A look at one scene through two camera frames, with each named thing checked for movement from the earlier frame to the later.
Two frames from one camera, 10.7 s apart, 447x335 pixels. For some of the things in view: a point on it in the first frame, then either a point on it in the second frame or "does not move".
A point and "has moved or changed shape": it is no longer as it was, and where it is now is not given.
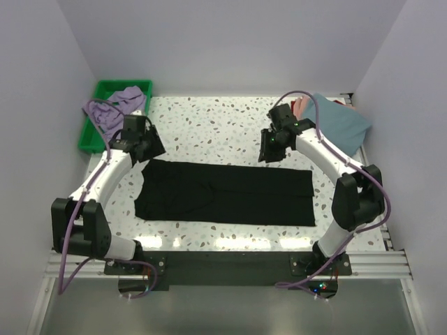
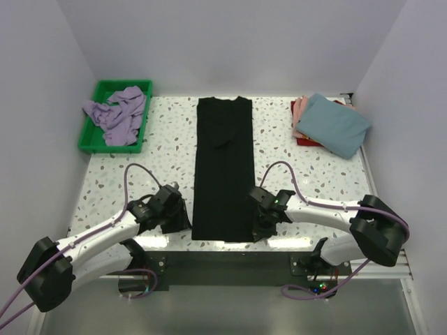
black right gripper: (266, 153) -> (260, 233)
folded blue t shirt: (344, 125) does not move
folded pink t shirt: (299, 105) does not move
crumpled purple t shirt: (109, 114) does not move
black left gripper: (157, 148) -> (181, 221)
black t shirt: (195, 192) has moved or changed shape
